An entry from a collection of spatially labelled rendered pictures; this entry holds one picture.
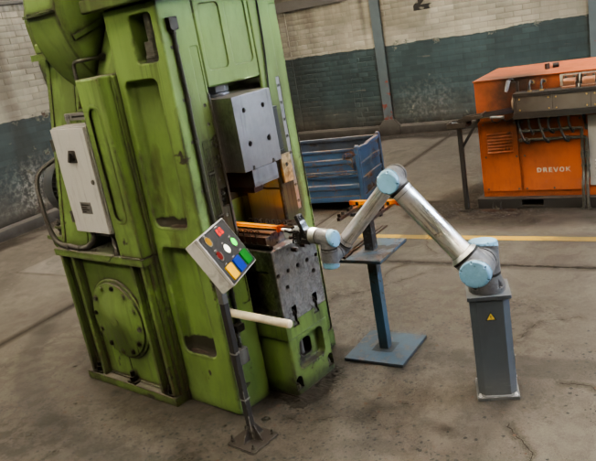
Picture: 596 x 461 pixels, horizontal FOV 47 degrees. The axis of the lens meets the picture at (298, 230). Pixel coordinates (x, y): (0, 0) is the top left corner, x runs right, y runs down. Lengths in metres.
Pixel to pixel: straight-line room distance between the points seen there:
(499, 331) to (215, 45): 2.10
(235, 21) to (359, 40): 7.98
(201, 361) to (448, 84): 8.02
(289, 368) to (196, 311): 0.63
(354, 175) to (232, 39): 3.90
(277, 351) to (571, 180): 3.78
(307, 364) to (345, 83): 8.39
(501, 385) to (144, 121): 2.37
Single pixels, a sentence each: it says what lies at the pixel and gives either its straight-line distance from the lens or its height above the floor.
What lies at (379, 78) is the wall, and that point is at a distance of 11.72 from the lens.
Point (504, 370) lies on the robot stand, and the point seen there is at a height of 0.17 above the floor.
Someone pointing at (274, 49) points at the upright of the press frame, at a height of 1.94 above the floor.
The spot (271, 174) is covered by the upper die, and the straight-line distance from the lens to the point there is 3.83.
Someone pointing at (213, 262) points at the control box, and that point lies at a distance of 3.25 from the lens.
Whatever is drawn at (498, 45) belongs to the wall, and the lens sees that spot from 11.05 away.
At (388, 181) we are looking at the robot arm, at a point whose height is 1.27.
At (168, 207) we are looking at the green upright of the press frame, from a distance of 3.91.
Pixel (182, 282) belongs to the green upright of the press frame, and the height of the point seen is 0.77.
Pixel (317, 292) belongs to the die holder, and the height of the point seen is 0.54.
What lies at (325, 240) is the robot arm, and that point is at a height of 0.97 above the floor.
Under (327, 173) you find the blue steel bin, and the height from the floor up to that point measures 0.44.
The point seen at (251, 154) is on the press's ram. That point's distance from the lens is 3.72.
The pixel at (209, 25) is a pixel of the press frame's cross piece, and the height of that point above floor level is 2.14.
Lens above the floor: 2.08
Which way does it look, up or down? 17 degrees down
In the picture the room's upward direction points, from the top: 10 degrees counter-clockwise
